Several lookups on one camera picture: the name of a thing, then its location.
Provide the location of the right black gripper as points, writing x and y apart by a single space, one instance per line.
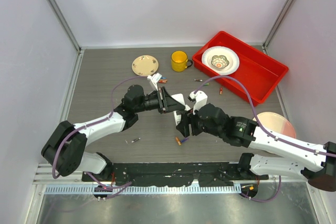
184 126

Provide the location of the white remote control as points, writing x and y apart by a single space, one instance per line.
180 108

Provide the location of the purple battery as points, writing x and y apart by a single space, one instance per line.
185 139

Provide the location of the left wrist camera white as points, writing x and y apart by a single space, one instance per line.
153 80

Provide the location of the orange battery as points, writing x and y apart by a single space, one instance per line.
178 141

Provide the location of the pink rimmed plate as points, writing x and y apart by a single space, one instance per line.
277 123

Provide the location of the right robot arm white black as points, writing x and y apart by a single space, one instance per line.
293 157

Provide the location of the white plate in bin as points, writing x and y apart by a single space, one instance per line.
220 50

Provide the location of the red plastic bin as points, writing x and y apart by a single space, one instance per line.
258 72

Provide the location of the cream floral plate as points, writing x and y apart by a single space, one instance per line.
145 65

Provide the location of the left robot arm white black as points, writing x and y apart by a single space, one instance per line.
65 149

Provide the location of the slotted cable duct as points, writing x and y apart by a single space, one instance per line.
85 189

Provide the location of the small patterned bowl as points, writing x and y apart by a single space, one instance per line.
219 61

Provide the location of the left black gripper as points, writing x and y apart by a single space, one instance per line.
166 103

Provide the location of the yellow mug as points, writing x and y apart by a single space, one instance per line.
180 61

